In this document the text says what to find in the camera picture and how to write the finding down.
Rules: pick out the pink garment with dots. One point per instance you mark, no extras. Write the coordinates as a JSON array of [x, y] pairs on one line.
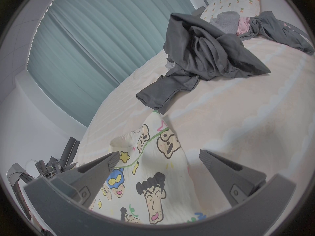
[[243, 26]]

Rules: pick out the small grey garment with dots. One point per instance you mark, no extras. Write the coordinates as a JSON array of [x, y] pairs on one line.
[[170, 64]]

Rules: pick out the dark grey garment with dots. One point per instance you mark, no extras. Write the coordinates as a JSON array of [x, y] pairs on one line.
[[278, 29]]

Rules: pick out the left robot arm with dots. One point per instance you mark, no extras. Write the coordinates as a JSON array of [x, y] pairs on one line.
[[17, 172]]

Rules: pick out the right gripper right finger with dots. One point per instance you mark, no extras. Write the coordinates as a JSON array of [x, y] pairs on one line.
[[233, 178]]

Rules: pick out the white printed pillow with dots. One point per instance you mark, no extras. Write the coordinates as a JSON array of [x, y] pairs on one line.
[[228, 1]]

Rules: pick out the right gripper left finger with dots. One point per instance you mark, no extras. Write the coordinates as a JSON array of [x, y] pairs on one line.
[[86, 181]]

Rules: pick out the black garment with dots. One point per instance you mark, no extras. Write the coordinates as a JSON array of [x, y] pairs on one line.
[[201, 53]]

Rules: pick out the grey bedside table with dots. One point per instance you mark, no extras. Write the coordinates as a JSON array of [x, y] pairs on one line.
[[198, 11]]

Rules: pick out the bed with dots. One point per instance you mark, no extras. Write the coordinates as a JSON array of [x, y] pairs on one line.
[[246, 107]]

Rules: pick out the white printed pyjama top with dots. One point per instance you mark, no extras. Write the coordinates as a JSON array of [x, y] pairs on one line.
[[160, 181]]

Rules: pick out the black chest of drawers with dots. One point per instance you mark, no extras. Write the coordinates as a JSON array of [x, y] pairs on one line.
[[70, 151]]

